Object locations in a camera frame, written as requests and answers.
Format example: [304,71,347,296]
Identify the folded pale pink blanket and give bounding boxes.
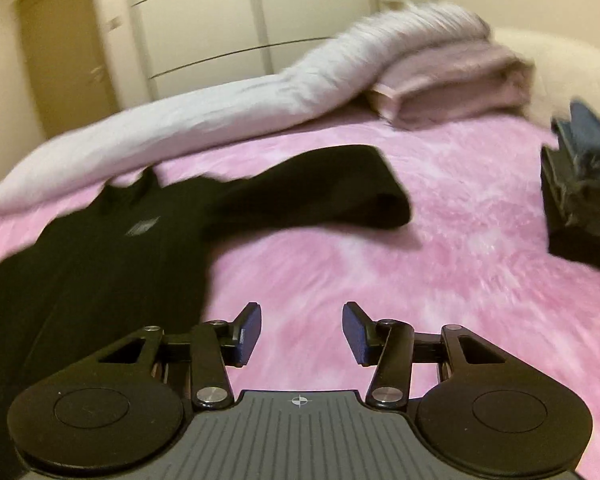
[367,42,536,128]

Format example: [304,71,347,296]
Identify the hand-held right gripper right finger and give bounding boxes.
[342,301,507,409]

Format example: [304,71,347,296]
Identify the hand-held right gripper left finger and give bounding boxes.
[96,302,262,409]

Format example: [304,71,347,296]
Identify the white wardrobe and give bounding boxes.
[125,0,446,101]

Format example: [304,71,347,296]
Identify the cream headboard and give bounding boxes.
[490,25,600,126]

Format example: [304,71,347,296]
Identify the grey striped quilt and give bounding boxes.
[0,2,491,226]

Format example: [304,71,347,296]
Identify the black garment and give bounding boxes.
[0,145,413,480]

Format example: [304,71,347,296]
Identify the folded dark clothes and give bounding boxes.
[540,145,600,277]

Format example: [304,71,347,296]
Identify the brown wooden door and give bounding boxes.
[14,0,121,138]

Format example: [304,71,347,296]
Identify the folded blue jeans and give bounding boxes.
[552,100,600,166]

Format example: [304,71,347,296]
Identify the pink floral bed sheet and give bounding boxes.
[0,110,600,476]

